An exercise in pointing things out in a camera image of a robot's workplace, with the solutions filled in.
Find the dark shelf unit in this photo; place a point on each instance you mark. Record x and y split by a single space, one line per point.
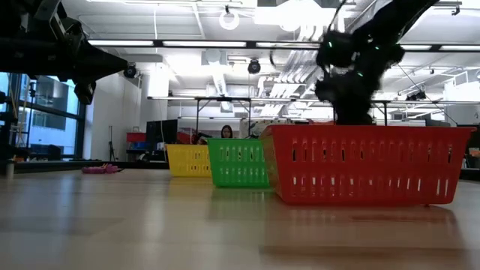
473 142

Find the thin black tripod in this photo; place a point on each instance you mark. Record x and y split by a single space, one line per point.
111 146

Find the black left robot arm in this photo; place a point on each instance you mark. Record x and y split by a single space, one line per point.
15 52

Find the white cup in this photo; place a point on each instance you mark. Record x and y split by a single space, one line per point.
9 168

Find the purple plastic decoration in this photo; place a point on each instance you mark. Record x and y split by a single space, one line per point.
93 170
111 168

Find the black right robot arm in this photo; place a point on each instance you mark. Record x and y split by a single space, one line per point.
393 18

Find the black ceiling spotlight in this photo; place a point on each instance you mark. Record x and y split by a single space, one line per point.
416 96
254 66
131 72

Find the red storage bin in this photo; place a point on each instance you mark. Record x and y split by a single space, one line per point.
135 137

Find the yellow plastic basket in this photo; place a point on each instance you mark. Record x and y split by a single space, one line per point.
187 161

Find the black pole stand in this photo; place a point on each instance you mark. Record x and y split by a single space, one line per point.
32 112

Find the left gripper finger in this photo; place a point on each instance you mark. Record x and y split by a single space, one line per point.
101 73
99 56

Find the black-legged folding table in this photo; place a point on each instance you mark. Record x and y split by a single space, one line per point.
412 102
225 98

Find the black computer monitor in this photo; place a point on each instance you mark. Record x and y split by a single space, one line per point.
161 131

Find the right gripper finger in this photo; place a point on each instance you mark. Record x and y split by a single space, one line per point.
354 115

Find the black light rail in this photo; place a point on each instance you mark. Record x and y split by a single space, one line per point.
157 43

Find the green plastic basket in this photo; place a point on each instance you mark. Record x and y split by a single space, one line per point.
238 163

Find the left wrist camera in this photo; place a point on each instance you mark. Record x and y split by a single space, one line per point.
60 20

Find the large black-framed window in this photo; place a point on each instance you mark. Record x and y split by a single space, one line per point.
48 123

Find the red plastic basket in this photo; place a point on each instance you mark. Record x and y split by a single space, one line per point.
367 165

